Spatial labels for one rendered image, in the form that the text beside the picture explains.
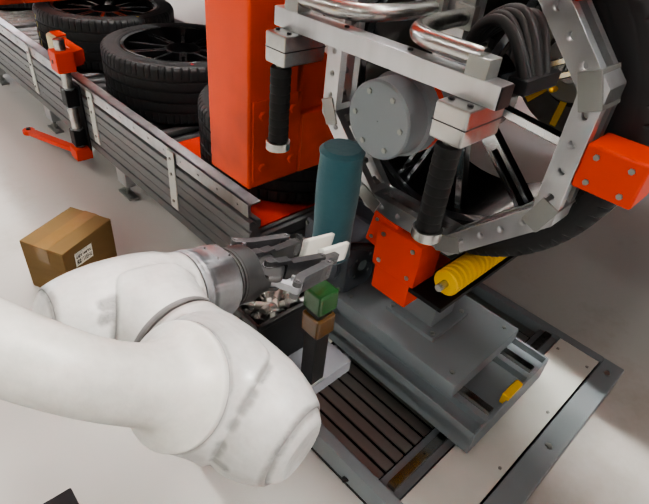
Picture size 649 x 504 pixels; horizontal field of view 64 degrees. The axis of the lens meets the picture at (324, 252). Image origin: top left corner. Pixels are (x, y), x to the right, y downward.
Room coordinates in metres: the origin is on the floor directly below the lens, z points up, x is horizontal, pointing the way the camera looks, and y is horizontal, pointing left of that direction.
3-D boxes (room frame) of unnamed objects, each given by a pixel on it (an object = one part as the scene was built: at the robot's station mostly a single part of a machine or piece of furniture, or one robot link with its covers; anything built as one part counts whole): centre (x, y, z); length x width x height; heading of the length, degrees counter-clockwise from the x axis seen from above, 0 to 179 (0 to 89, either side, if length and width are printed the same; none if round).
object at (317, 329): (0.59, 0.00, 0.59); 0.04 x 0.04 x 0.04; 47
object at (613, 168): (0.71, -0.41, 0.85); 0.09 x 0.08 x 0.07; 47
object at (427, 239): (0.63, -0.14, 0.83); 0.04 x 0.04 x 0.16
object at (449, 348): (1.04, -0.29, 0.32); 0.40 x 0.30 x 0.28; 47
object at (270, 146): (0.86, 0.11, 0.83); 0.04 x 0.04 x 0.16
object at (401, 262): (0.94, -0.21, 0.48); 0.16 x 0.12 x 0.17; 137
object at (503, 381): (1.01, -0.33, 0.13); 0.50 x 0.36 x 0.10; 47
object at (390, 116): (0.86, -0.13, 0.85); 0.21 x 0.14 x 0.14; 137
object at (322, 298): (0.59, 0.00, 0.64); 0.04 x 0.04 x 0.04; 47
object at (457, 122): (0.65, -0.17, 0.93); 0.09 x 0.05 x 0.05; 137
